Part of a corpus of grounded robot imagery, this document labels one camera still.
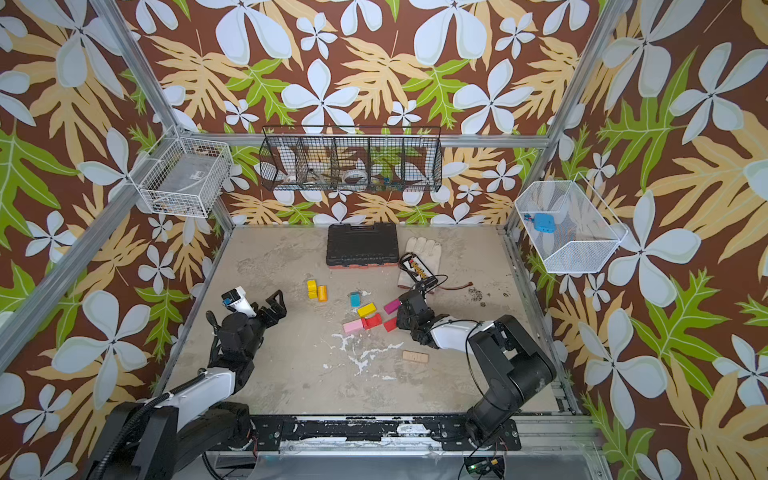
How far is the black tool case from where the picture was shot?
107 centimetres

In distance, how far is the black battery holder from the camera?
1034 millimetres

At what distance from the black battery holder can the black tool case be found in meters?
0.03
